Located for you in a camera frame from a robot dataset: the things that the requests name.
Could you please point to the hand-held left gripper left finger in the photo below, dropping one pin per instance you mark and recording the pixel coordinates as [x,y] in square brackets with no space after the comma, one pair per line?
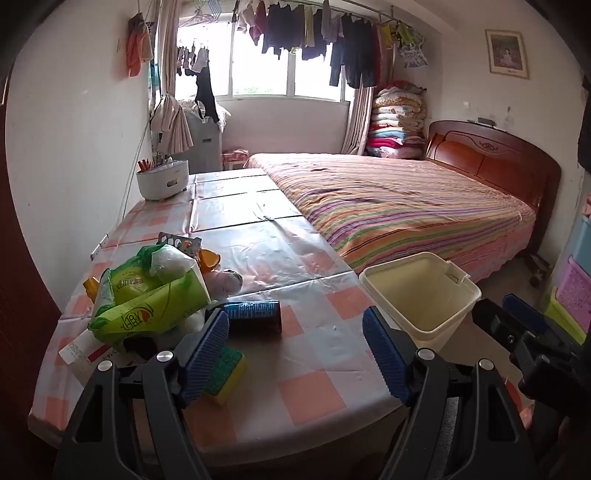
[205,350]

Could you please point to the stack of folded quilts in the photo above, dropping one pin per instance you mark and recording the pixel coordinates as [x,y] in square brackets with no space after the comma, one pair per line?
[397,120]

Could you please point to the white utensil holder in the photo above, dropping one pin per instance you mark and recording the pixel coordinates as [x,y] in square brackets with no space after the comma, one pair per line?
[164,182]

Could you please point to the blue storage box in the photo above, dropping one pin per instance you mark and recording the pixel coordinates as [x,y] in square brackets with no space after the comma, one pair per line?
[582,240]

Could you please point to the green plastic basket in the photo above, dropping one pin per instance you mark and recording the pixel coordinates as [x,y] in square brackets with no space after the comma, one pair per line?
[561,318]

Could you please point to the brown wooden headboard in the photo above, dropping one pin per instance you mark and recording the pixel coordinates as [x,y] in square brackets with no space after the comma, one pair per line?
[498,157]

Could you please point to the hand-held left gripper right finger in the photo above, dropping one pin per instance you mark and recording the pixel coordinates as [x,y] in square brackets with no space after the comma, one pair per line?
[385,355]

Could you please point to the row of hanging clothes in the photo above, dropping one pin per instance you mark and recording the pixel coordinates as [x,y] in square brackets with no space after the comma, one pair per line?
[351,46]

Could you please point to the large green tissue pack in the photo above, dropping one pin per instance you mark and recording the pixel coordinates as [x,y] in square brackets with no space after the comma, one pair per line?
[147,307]

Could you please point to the yellow green sponge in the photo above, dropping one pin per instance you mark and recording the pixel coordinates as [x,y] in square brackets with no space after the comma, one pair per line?
[226,374]

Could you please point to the black hanging jacket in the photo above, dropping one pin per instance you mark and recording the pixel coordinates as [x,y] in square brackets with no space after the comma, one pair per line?
[585,129]

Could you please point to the orange plastic cup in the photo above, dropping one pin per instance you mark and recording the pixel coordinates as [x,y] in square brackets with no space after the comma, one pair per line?
[210,261]

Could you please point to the white crumpled plastic wrapper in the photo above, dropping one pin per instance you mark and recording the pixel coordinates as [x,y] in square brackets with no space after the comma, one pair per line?
[173,261]

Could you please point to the orange hanging cloth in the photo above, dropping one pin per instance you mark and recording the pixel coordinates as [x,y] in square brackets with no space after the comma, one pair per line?
[136,50]

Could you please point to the grey covered appliance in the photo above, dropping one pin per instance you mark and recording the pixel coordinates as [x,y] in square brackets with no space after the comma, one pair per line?
[203,147]

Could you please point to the pink stool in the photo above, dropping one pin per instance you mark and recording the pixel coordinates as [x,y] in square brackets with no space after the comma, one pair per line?
[235,159]

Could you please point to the black hanging garment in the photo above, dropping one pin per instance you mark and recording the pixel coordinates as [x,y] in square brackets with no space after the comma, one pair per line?
[205,92]

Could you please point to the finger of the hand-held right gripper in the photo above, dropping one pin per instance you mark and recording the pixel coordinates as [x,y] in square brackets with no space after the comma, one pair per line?
[498,325]
[526,310]

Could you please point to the tied striped curtain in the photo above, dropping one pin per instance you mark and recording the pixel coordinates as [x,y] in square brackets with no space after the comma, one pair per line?
[171,115]

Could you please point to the hanging sock rack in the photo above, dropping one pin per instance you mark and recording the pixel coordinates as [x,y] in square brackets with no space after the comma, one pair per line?
[194,60]

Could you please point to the loose striped curtain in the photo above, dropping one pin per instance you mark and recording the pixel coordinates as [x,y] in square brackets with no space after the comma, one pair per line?
[358,120]

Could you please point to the purple plastic basket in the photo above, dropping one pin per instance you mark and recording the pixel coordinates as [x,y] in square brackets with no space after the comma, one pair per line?
[577,290]

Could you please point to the dark blue can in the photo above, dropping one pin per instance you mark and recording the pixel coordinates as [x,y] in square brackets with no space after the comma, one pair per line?
[254,316]

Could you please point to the cream plastic waste bin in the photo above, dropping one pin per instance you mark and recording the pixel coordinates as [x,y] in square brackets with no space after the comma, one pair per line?
[415,295]

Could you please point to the window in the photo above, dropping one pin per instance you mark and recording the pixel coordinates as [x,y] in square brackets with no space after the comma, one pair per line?
[258,64]

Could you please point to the striped bed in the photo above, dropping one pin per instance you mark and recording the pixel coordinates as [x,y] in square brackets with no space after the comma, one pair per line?
[392,198]

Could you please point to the framed wall picture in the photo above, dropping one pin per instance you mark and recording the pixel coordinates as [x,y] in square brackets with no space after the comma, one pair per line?
[507,53]

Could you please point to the grey perforated card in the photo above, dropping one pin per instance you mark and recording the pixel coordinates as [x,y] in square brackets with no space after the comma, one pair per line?
[178,241]

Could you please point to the white paper box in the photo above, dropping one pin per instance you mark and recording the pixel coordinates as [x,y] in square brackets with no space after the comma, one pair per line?
[81,348]

